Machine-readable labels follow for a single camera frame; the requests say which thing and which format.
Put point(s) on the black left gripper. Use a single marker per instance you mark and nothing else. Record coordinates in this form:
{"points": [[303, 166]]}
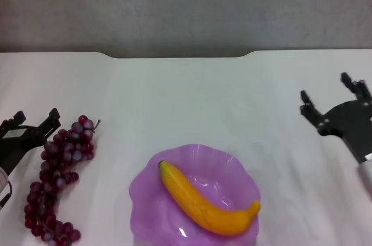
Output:
{"points": [[14, 148]]}

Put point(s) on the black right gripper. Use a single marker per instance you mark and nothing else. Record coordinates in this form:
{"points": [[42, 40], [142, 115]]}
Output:
{"points": [[351, 124]]}

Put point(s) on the red grape bunch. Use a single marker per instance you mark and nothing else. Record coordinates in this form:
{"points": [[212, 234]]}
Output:
{"points": [[55, 167]]}

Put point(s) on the yellow banana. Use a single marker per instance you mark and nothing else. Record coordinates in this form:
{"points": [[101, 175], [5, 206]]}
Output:
{"points": [[200, 199]]}

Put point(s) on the purple wavy plastic plate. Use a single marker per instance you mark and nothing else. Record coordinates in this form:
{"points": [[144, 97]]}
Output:
{"points": [[162, 217]]}

